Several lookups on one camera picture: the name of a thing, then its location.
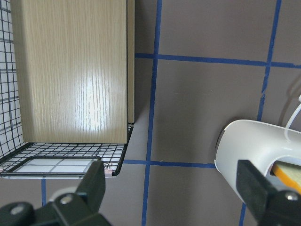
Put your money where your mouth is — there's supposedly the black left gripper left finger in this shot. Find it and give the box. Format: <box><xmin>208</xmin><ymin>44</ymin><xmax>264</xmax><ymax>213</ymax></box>
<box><xmin>0</xmin><ymin>160</ymin><xmax>106</xmax><ymax>226</ymax></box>

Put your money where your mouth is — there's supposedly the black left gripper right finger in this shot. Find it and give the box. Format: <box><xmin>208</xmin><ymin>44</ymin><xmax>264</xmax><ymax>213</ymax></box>
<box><xmin>237</xmin><ymin>160</ymin><xmax>301</xmax><ymax>226</ymax></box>

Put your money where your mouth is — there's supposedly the toast slice in toaster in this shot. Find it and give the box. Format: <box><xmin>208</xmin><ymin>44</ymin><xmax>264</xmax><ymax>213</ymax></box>
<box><xmin>272</xmin><ymin>161</ymin><xmax>301</xmax><ymax>193</ymax></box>

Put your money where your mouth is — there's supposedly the white toaster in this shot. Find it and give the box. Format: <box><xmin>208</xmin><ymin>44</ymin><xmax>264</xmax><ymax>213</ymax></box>
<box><xmin>214</xmin><ymin>120</ymin><xmax>301</xmax><ymax>194</ymax></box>

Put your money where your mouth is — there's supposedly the light wooden shelf board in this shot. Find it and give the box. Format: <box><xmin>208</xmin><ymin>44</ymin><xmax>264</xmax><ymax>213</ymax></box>
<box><xmin>10</xmin><ymin>0</ymin><xmax>135</xmax><ymax>144</ymax></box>

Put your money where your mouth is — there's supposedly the black wire rack shelf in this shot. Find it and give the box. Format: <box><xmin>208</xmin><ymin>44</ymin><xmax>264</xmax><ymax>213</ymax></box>
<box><xmin>0</xmin><ymin>0</ymin><xmax>127</xmax><ymax>179</ymax></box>

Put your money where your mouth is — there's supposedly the white toaster cable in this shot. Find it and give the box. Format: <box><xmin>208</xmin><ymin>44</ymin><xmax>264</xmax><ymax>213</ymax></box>
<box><xmin>284</xmin><ymin>93</ymin><xmax>301</xmax><ymax>144</ymax></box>

